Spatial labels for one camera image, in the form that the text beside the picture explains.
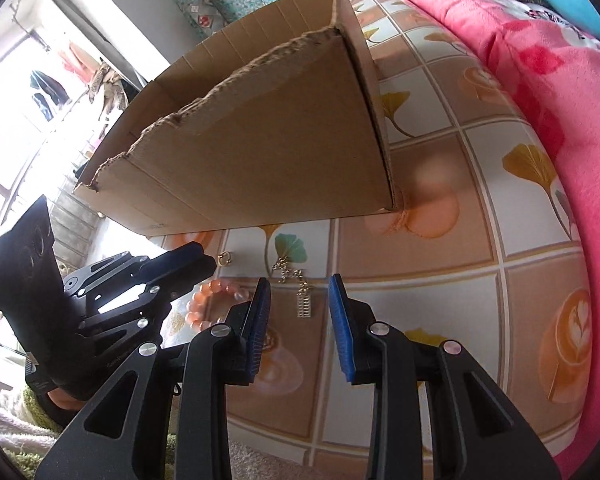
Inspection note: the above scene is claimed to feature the pink floral blanket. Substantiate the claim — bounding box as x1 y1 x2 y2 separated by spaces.
410 0 600 479

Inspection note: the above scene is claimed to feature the brown cardboard box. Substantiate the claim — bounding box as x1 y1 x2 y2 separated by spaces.
74 0 396 237

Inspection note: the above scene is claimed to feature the patterned rolled cushion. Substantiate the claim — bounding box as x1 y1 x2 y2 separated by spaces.
188 0 228 38

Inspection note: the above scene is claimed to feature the ginkgo pattern bed sheet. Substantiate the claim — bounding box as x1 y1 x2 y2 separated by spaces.
162 0 593 479

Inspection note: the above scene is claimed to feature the gold rectangular pendant earring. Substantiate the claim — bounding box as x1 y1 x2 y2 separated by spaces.
272 256 312 318

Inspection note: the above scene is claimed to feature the pink bead bracelet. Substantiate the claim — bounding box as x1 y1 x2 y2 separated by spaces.
184 278 251 334

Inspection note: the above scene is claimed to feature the small gold ring earring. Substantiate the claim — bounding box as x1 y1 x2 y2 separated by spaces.
216 252 233 266

